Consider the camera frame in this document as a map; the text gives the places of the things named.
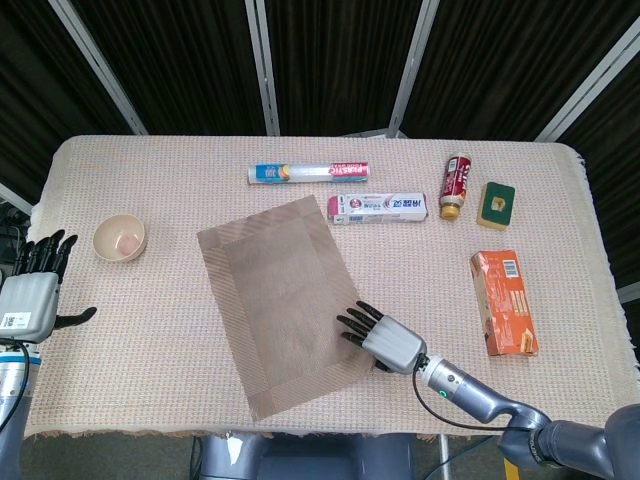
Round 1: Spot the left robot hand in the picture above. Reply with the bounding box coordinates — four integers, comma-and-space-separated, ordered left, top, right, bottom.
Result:
0, 228, 98, 345

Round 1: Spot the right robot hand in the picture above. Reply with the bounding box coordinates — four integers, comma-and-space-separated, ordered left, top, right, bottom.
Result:
335, 300, 429, 375

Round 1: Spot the light brown bowl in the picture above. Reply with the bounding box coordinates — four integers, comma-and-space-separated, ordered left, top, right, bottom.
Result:
92, 213, 147, 263

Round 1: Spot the brown woven placemat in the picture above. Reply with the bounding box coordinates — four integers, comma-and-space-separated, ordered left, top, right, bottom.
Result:
195, 194, 377, 423

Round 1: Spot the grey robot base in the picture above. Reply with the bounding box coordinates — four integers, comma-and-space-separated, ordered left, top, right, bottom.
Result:
192, 432, 416, 480

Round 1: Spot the orange cracker box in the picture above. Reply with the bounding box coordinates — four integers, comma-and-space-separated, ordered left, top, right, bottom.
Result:
469, 249, 540, 358

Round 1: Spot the beige woven tablecloth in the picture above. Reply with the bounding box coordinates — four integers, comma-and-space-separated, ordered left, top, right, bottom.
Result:
0, 133, 626, 444

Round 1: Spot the white toothpaste box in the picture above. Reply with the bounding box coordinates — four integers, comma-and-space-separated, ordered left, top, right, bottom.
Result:
326, 192, 431, 226

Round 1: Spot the green and yellow sponge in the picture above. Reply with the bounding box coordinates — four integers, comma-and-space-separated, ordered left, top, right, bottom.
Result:
476, 181, 517, 230

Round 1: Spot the red label bottle yellow cap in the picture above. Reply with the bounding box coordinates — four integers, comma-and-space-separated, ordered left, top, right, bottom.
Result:
439, 153, 474, 220

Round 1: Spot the plastic wrap roll box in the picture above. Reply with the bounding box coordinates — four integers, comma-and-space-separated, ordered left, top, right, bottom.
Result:
247, 160, 372, 186

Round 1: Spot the dark pleated screen panel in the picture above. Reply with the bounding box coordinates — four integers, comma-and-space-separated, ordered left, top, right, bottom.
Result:
263, 0, 426, 136
69, 0, 274, 136
0, 0, 136, 201
557, 84, 640, 301
399, 0, 640, 141

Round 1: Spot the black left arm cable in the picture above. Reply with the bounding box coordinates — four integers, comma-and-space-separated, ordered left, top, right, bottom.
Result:
0, 337, 32, 432

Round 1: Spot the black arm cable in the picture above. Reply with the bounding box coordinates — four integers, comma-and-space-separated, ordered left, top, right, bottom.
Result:
0, 337, 32, 432
412, 368, 516, 434

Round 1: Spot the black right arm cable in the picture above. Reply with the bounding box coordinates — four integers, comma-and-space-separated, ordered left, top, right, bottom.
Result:
412, 368, 516, 434

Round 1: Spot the grey screen frame post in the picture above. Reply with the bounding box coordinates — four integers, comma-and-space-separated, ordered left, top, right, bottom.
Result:
532, 19, 640, 144
387, 0, 442, 139
48, 0, 149, 136
0, 180, 37, 214
243, 0, 282, 136

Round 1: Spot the teal floor cable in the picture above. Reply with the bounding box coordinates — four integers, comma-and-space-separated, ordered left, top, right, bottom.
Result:
424, 436, 499, 480

